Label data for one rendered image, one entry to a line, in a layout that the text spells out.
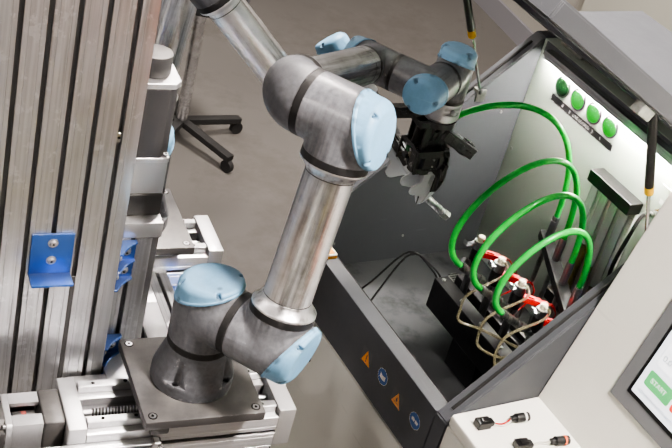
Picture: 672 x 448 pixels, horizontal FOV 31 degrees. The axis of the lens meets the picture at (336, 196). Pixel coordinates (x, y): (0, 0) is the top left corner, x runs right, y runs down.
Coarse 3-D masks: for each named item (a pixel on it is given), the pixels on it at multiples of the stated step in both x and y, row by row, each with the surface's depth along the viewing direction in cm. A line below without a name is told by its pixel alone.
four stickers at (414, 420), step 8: (368, 352) 263; (368, 360) 263; (368, 368) 263; (376, 376) 261; (384, 376) 258; (384, 384) 258; (392, 392) 255; (392, 400) 256; (400, 400) 253; (400, 408) 253; (416, 416) 248; (416, 424) 248; (416, 432) 249
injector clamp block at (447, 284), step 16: (432, 288) 277; (448, 288) 273; (432, 304) 277; (448, 304) 272; (464, 304) 269; (480, 304) 272; (448, 320) 272; (464, 320) 267; (480, 320) 266; (496, 320) 267; (464, 336) 267; (480, 336) 262; (512, 336) 263; (448, 352) 273; (464, 352) 268; (480, 352) 263; (464, 368) 268; (480, 368) 263; (464, 384) 269
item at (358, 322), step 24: (336, 264) 276; (336, 288) 273; (360, 288) 271; (336, 312) 274; (360, 312) 264; (336, 336) 274; (360, 336) 265; (384, 336) 258; (360, 360) 266; (384, 360) 257; (408, 360) 253; (360, 384) 267; (408, 384) 250; (432, 384) 248; (384, 408) 259; (408, 408) 251; (432, 408) 243; (408, 432) 251
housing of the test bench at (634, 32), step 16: (592, 16) 290; (608, 16) 293; (624, 16) 295; (640, 16) 298; (608, 32) 284; (624, 32) 286; (640, 32) 288; (656, 32) 291; (624, 48) 278; (640, 48) 280; (656, 48) 282; (640, 64) 272; (656, 64) 274; (656, 80) 266
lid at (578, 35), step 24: (528, 0) 184; (552, 0) 184; (552, 24) 188; (576, 24) 188; (576, 48) 256; (600, 48) 194; (600, 72) 272; (624, 72) 200; (648, 96) 206; (648, 120) 214
